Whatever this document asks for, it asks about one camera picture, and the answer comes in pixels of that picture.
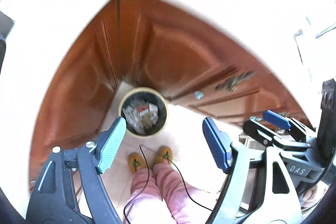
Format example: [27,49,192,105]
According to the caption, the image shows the yellow slipper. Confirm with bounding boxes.
[127,152,149,174]
[155,145,173,165]

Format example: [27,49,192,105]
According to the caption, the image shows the clear plastic bag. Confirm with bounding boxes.
[122,101,146,135]

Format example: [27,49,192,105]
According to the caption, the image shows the pink trousers legs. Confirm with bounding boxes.
[123,164,214,223]

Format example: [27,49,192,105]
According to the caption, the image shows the beige loofah sponge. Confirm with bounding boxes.
[140,112,158,130]

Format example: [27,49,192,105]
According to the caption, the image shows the light blue cabinet knob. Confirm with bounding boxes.
[194,91,204,100]

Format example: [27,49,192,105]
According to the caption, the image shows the cream rimmed trash bin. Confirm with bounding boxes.
[118,87,167,138]

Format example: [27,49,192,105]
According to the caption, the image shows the left yellow slipper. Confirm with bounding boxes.
[127,152,149,174]

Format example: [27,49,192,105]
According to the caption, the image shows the right yellow slipper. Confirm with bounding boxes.
[155,145,173,165]

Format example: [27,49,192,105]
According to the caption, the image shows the wooden cabinet door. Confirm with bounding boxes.
[29,0,122,182]

